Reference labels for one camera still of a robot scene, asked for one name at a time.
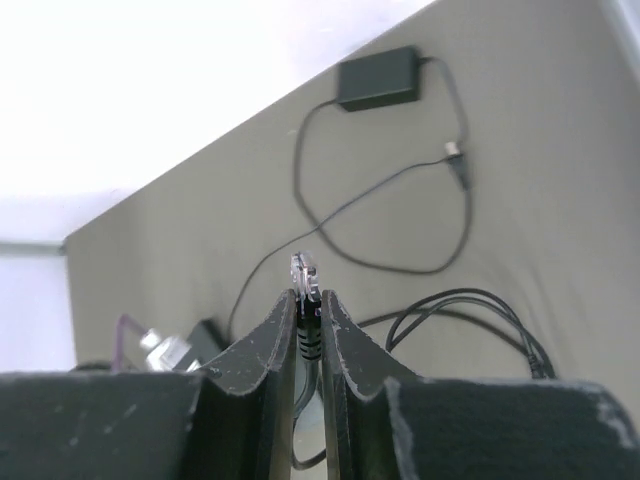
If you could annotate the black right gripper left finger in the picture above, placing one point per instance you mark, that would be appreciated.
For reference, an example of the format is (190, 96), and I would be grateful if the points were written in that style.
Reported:
(230, 420)

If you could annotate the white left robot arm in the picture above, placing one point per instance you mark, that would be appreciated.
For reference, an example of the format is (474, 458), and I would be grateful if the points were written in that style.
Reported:
(161, 353)

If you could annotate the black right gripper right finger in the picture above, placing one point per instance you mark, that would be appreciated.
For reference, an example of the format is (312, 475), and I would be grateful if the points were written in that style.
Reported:
(384, 421)

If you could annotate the long black power adapter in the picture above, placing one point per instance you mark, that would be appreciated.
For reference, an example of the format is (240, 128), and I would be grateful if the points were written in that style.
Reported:
(379, 80)

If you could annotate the dark grey table mat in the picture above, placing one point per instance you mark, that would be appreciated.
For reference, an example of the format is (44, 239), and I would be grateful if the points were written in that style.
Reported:
(553, 143)

